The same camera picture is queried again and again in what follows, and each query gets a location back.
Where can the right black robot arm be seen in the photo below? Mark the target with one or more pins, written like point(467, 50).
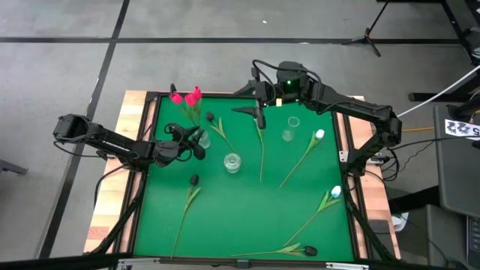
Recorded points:
point(356, 108)

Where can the printed number paper sign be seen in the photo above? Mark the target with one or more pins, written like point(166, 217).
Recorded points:
point(461, 129)

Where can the black tripod stand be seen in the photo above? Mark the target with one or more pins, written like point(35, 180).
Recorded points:
point(366, 37)

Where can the grey metal bracket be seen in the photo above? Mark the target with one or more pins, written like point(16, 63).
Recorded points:
point(343, 156)

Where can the black diagonal strut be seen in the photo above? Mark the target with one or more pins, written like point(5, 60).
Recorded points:
point(369, 228)
point(120, 221)

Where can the black table frame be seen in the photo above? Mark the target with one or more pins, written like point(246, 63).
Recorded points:
point(217, 94)

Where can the grey side table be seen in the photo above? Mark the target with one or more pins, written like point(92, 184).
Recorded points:
point(457, 176)

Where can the grey metal foot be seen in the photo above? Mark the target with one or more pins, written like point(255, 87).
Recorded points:
point(13, 167)

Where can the tall clear glass vase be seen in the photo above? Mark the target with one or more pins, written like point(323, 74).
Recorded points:
point(288, 135)

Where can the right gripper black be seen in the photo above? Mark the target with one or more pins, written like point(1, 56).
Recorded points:
point(288, 92)

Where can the green felt mat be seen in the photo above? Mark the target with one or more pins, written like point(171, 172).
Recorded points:
point(243, 217)

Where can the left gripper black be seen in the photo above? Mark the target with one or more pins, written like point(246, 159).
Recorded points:
point(172, 150)

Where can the person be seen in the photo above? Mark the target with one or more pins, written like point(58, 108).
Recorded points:
point(473, 41)

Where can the black frame beam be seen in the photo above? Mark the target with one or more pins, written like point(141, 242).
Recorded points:
point(56, 262)

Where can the red artificial tulip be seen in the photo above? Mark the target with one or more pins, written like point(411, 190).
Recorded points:
point(176, 98)
point(190, 100)
point(197, 92)

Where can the white plastic object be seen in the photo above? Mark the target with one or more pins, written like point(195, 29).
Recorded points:
point(399, 221)

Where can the white artificial tulip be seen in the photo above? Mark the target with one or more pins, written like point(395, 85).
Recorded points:
point(336, 191)
point(320, 134)
point(261, 150)

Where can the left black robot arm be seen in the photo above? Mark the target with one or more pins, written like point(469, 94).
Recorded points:
point(112, 144)

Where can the round clear glass vase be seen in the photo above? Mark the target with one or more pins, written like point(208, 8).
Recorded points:
point(232, 164)

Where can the small clear glass vase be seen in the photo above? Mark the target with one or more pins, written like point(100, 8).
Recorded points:
point(205, 141)

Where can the black artificial tulip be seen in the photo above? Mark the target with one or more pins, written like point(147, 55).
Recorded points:
point(310, 250)
point(209, 116)
point(194, 179)

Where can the laptop with lit screen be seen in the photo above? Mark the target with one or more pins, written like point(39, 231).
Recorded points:
point(474, 240)

